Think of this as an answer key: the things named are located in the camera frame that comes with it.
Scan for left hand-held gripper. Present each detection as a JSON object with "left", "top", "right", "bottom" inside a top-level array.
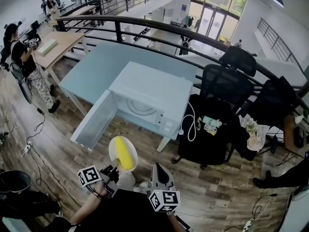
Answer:
[{"left": 77, "top": 157, "right": 121, "bottom": 199}]

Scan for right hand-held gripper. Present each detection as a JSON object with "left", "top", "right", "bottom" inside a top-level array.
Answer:
[{"left": 147, "top": 162, "right": 182, "bottom": 213}]

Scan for white round plate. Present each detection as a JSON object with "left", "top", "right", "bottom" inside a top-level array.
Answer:
[{"left": 108, "top": 136, "right": 139, "bottom": 174}]

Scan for white microwave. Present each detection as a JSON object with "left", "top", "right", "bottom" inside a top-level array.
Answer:
[{"left": 70, "top": 61, "right": 194, "bottom": 152}]

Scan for person's right forearm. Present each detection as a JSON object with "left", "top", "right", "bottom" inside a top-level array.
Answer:
[{"left": 168, "top": 213, "right": 181, "bottom": 232}]

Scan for person's left forearm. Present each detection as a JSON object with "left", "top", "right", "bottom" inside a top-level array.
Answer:
[{"left": 69, "top": 194, "right": 102, "bottom": 225}]

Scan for person's left hand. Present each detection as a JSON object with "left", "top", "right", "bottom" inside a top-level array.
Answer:
[{"left": 95, "top": 181, "right": 109, "bottom": 198}]

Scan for person's white trousers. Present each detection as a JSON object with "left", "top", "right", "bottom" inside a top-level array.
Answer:
[{"left": 116, "top": 172, "right": 152, "bottom": 194}]

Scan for person's black shirt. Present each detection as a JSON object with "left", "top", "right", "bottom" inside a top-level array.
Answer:
[{"left": 48, "top": 189, "right": 177, "bottom": 232}]

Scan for light blue table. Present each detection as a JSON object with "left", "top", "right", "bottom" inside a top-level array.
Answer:
[{"left": 59, "top": 42, "right": 197, "bottom": 153}]

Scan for paper-wrapped flower bouquet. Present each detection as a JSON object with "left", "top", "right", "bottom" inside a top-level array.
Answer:
[{"left": 239, "top": 114, "right": 270, "bottom": 152}]

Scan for dark floor fan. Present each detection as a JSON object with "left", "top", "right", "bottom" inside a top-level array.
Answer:
[{"left": 0, "top": 170, "right": 32, "bottom": 193}]

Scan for black office chair with headrest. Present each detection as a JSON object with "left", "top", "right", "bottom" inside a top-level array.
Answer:
[{"left": 171, "top": 46, "right": 257, "bottom": 170}]

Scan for black curved railing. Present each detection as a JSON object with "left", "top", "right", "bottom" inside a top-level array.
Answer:
[{"left": 55, "top": 15, "right": 309, "bottom": 120}]

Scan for dark wooden side table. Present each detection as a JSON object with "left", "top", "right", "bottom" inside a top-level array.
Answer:
[{"left": 277, "top": 115, "right": 309, "bottom": 167}]

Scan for pale green flat box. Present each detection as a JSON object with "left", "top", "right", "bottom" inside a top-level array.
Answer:
[{"left": 38, "top": 39, "right": 58, "bottom": 56}]

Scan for black mesh office chair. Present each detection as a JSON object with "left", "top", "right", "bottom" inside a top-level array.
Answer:
[{"left": 235, "top": 76, "right": 297, "bottom": 161}]

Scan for white desk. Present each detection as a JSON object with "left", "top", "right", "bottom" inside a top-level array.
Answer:
[{"left": 281, "top": 185, "right": 309, "bottom": 232}]

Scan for black device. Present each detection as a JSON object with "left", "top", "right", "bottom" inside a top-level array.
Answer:
[{"left": 294, "top": 126, "right": 305, "bottom": 148}]

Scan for long wooden table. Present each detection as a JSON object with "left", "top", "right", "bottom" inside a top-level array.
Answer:
[{"left": 48, "top": 5, "right": 97, "bottom": 26}]

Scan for black straight railing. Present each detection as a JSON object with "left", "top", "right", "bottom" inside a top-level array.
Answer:
[{"left": 60, "top": 0, "right": 174, "bottom": 31}]

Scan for glass entrance doors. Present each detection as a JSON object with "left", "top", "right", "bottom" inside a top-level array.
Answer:
[{"left": 187, "top": 0, "right": 248, "bottom": 42}]

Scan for black stair railing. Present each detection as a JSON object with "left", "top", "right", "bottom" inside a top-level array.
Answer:
[{"left": 257, "top": 17, "right": 305, "bottom": 75}]

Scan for black wrist strap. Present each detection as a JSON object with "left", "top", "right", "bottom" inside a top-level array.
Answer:
[{"left": 86, "top": 186, "right": 103, "bottom": 201}]

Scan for white power cable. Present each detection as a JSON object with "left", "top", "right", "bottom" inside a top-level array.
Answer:
[{"left": 178, "top": 101, "right": 197, "bottom": 142}]

